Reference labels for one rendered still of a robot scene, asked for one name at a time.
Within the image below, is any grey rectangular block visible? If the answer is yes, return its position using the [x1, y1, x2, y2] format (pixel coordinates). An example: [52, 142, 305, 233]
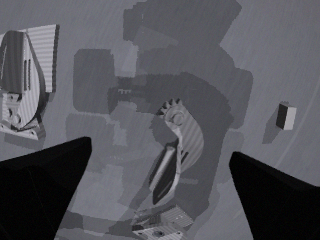
[276, 104, 297, 129]

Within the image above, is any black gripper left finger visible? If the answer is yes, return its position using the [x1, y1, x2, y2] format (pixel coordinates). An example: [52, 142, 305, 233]
[0, 136, 92, 240]

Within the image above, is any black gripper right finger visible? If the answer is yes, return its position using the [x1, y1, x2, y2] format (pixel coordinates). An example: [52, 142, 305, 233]
[229, 151, 320, 240]

